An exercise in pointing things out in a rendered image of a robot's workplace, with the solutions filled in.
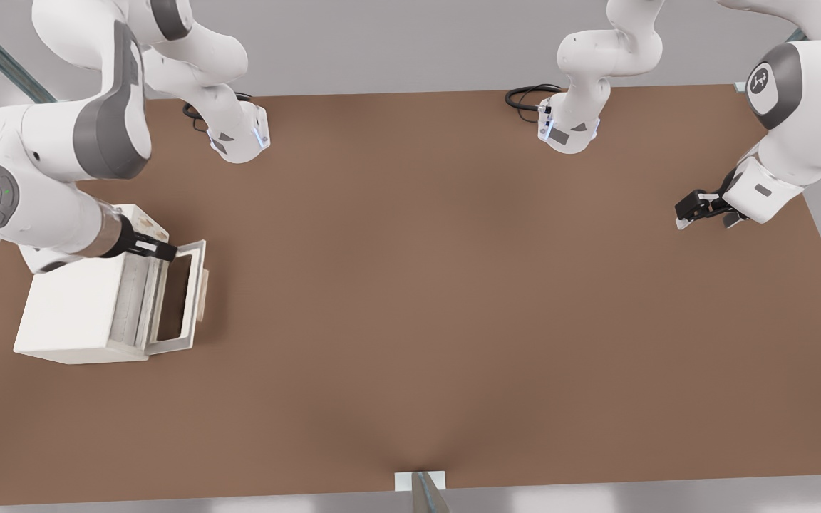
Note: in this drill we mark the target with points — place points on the white oven box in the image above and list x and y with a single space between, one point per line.
72 306

